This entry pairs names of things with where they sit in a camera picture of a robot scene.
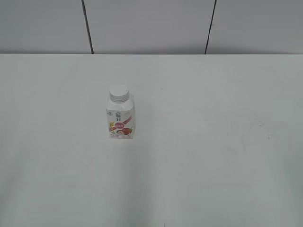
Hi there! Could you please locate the white strawberry drink bottle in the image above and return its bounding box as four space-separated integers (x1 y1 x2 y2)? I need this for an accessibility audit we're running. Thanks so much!
106 94 136 139

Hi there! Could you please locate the white screw cap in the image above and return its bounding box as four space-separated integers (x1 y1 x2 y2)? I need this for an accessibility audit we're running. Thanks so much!
109 85 130 103

